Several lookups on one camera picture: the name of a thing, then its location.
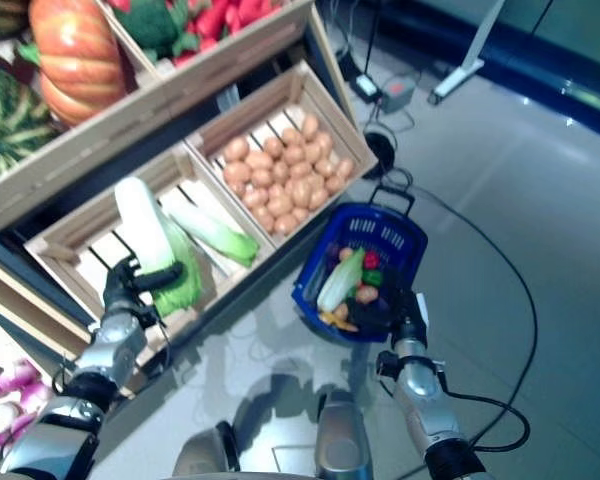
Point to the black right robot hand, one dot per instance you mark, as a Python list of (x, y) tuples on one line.
[(402, 305)]

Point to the blue plastic shopping basket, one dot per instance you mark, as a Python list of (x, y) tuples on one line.
[(340, 220)]

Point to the small leafy napa cabbage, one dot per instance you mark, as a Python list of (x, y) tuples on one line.
[(205, 225)]

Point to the large napa cabbage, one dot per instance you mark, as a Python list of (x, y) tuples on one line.
[(140, 220)]

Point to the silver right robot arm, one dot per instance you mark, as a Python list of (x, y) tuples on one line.
[(420, 390)]

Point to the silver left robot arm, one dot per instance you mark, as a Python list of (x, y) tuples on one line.
[(115, 340)]

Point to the green bell pepper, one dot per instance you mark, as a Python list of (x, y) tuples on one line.
[(373, 276)]

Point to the red bell pepper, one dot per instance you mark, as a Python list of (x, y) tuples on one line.
[(371, 259)]

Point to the slim napa cabbage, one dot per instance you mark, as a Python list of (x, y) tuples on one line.
[(337, 282)]

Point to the grey box with red button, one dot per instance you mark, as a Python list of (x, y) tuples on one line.
[(397, 92)]

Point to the black and white power strip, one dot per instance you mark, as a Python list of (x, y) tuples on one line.
[(365, 85)]

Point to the wooden crate of potatoes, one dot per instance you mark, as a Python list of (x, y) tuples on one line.
[(250, 115)]

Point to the silver left robot leg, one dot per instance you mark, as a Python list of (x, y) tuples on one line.
[(200, 450)]

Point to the white standing desk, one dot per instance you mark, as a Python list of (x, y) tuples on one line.
[(467, 50)]

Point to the wooden crate of carrots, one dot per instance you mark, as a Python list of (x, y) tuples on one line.
[(240, 55)]

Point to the pale slatted wooden crate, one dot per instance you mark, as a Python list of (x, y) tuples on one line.
[(105, 212)]

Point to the red carrot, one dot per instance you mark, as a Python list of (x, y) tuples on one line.
[(185, 59), (240, 12), (212, 20)]

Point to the wooden crate of pumpkins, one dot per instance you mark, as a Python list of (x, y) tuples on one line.
[(55, 165)]

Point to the dark green broccoli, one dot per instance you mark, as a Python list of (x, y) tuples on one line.
[(147, 22)]

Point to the wooden crate of onions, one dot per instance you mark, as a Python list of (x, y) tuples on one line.
[(0, 325)]

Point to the orange pumpkin with green stem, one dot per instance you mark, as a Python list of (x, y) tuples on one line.
[(75, 60)]

